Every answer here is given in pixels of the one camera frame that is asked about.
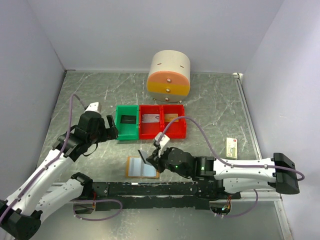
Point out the white red card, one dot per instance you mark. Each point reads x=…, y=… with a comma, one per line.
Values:
x=231, y=148

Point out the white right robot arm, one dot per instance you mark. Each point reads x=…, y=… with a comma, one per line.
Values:
x=229, y=176

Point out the gold VIP card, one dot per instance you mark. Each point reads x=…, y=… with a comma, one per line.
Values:
x=168, y=117

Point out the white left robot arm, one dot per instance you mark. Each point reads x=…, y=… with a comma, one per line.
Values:
x=23, y=212

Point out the silver card with black stripe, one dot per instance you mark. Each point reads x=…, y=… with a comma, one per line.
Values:
x=150, y=118

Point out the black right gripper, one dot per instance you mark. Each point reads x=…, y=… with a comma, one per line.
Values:
x=152, y=159

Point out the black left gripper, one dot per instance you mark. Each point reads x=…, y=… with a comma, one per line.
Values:
x=110, y=133

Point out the tan leather card holder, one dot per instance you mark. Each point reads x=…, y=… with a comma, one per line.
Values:
x=136, y=168

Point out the round three-drawer mini cabinet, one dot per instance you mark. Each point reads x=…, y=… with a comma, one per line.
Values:
x=169, y=76

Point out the red bin with gold card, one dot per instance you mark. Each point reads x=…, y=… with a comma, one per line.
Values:
x=178, y=129

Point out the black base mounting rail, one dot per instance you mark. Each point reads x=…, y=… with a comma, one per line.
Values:
x=161, y=195

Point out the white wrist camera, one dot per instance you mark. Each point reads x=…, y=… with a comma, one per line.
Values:
x=94, y=107
x=161, y=140

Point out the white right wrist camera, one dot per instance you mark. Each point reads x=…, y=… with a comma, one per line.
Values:
x=161, y=140

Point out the red bin with silver card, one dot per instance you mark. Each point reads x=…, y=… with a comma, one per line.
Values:
x=148, y=131

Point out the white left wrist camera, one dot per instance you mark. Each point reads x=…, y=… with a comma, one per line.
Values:
x=94, y=107

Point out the green plastic bin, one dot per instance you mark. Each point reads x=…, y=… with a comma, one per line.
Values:
x=127, y=132

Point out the aluminium frame rail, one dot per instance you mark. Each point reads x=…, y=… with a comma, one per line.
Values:
x=238, y=79

